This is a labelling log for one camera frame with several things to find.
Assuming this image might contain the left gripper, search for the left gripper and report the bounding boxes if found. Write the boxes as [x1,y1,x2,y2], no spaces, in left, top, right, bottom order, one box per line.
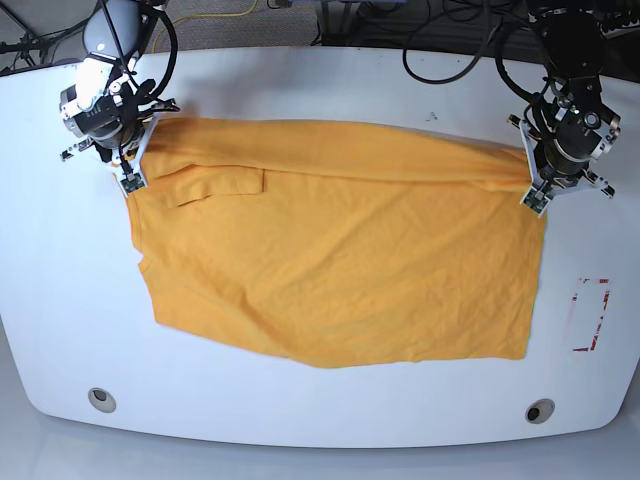
[508,114,616,200]

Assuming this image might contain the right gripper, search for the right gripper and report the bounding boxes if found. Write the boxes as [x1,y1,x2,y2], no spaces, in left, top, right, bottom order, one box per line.
[60,113,163,183]

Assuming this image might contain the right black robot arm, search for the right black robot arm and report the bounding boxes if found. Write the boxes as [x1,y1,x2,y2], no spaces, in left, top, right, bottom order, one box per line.
[59,1,179,195]

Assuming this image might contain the table grommet hole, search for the table grommet hole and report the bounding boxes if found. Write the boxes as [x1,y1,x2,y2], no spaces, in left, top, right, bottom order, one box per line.
[88,388,117,414]
[525,398,555,425]

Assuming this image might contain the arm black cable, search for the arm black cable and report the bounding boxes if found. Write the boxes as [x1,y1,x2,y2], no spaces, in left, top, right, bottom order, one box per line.
[99,0,181,119]
[402,0,546,106]

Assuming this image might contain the yellow Smile T-shirt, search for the yellow Smile T-shirt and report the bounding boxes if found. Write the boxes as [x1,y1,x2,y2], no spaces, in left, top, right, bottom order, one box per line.
[127,117,545,368]

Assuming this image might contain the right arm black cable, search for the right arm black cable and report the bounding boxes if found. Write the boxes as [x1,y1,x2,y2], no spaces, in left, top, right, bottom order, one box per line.
[99,0,181,119]

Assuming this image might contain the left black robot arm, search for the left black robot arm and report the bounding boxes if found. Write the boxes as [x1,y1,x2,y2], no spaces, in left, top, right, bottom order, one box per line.
[495,1,620,214]

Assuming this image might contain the right table grommet hole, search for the right table grommet hole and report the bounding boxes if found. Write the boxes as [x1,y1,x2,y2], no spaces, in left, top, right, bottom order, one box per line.
[525,398,555,425]

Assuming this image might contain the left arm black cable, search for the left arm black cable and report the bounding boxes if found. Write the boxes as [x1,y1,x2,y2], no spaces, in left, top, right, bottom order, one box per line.
[402,0,546,106]

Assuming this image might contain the black tripod legs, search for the black tripod legs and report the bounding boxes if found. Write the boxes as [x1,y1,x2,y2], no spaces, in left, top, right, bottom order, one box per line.
[1,1,89,73]

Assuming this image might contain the left table grommet hole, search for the left table grommet hole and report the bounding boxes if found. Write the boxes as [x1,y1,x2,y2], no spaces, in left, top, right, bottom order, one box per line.
[88,388,117,414]

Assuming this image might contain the red tape rectangle marking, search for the red tape rectangle marking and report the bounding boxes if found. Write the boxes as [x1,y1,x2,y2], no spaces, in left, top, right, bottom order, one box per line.
[566,278,611,353]

